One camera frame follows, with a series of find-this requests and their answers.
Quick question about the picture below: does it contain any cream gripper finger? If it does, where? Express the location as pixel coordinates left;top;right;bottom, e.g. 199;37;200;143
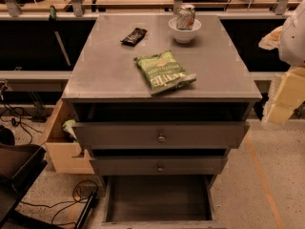
266;67;305;124
258;26;282;51

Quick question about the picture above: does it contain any silver green 7up can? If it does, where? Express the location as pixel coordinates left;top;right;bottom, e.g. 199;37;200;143
176;4;195;30

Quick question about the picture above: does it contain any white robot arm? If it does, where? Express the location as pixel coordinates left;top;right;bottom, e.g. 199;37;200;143
258;0;305;124

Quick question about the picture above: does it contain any white ceramic bowl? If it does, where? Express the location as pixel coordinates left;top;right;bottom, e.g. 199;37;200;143
168;18;201;43

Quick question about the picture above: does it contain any green kettle chips bag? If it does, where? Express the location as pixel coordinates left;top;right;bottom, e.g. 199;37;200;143
134;51;196;95

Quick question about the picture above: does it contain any grey metal drawer cabinet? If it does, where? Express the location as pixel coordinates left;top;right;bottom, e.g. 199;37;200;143
62;14;261;229

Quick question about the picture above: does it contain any black snack bar wrapper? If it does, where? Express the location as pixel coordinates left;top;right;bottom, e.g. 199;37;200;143
121;28;147;47

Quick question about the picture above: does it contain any middle grey drawer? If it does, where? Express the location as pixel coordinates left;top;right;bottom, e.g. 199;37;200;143
91;156;228;176

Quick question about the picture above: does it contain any open bottom grey drawer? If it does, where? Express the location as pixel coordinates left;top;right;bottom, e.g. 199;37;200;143
103;175;226;229

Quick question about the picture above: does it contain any top grey drawer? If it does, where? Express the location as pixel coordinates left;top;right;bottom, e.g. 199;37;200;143
73;122;250;150

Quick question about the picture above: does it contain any green packet in wooden box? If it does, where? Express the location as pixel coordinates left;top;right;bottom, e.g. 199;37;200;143
62;119;77;142

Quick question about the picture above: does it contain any light wooden box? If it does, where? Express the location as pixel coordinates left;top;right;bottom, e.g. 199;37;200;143
41;99;93;174

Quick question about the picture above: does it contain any green handled screwdriver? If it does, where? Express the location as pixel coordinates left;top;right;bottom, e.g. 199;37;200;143
49;5;56;21

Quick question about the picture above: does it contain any black cable at left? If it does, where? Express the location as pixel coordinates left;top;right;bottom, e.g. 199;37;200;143
0;83;43;144

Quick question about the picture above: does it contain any black floor cable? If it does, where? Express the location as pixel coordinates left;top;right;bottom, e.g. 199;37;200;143
19;179;100;226

